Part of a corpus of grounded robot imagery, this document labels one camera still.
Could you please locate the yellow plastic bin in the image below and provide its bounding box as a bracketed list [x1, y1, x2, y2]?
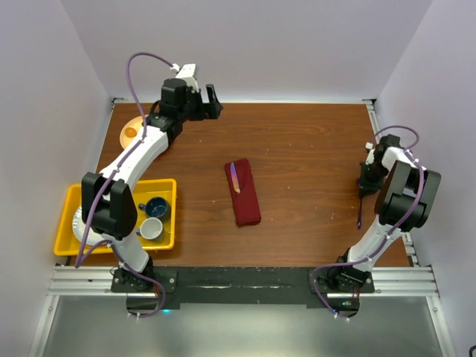
[54, 178, 177, 257]

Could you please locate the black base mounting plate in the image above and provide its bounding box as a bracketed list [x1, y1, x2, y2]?
[110, 266, 375, 311]

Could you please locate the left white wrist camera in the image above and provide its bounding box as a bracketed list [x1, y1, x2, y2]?
[170, 63, 199, 92]

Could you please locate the purple iridescent utensil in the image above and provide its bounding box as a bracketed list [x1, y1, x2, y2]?
[357, 178, 364, 230]

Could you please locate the dark red cloth napkin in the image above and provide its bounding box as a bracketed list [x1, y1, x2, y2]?
[224, 158, 261, 227]

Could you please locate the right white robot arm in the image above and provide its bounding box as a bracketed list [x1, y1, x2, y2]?
[327, 134, 442, 292]

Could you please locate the dark blue mug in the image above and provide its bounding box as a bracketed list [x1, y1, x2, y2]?
[138, 196, 171, 220]

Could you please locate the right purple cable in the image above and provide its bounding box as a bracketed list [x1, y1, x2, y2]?
[309, 125, 425, 320]

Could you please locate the white paper plate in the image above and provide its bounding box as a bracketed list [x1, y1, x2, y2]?
[71, 206, 102, 246]

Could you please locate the orange plastic spoon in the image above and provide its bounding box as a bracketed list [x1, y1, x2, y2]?
[124, 127, 137, 138]

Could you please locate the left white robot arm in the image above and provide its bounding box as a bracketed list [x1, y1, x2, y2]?
[75, 78, 222, 292]

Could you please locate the grey white mug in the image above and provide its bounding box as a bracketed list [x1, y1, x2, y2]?
[135, 217, 164, 241]

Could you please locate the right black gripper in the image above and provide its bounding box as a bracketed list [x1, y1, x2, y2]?
[358, 161, 388, 198]

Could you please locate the orange round plate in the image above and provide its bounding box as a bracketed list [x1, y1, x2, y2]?
[119, 116, 143, 149]

